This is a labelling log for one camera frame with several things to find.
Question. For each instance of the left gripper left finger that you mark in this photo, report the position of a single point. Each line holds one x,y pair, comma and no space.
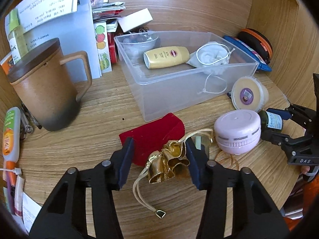
63,214

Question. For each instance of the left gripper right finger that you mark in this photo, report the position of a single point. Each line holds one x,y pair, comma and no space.
255,214

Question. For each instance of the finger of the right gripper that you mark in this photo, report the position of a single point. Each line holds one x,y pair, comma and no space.
282,140
301,115

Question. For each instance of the dark green glass bottle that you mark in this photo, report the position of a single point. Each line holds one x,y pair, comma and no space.
270,121

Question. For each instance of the cream round lidded jar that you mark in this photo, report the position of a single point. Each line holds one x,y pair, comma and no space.
249,94

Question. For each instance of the small square eraser block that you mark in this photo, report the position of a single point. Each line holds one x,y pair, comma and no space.
203,142

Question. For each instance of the gold bells with ribbon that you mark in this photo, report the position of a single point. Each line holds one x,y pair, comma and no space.
169,162

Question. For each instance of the red velvet pouch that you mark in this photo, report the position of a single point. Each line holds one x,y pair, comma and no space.
153,136

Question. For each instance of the pink round mini vacuum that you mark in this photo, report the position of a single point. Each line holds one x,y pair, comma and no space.
238,132

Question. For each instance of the blue patterned pouch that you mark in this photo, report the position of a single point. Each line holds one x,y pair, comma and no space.
262,66

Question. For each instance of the black orange round case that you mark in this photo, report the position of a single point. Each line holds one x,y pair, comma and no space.
258,42

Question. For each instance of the orange green hand cream tube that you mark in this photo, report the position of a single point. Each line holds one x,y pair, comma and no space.
11,137

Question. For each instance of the brown ceramic mug with lid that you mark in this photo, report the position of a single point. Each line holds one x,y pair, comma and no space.
42,82

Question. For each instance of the clear plastic storage bin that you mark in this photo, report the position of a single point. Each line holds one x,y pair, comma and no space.
161,91

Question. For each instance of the yellow lotion tube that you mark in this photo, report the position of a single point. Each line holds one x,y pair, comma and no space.
165,57

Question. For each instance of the orange small box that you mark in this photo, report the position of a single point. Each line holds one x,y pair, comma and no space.
7,63

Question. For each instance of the clear glass bowl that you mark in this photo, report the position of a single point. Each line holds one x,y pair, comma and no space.
136,44

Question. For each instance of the green spray bottle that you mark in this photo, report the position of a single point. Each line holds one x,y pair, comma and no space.
18,45

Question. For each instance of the fruit pattern booklet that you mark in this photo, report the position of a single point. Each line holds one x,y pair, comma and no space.
101,37

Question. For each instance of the white small box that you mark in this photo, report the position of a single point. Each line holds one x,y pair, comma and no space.
134,20

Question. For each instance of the stack of books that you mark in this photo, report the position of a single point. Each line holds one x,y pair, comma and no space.
105,11

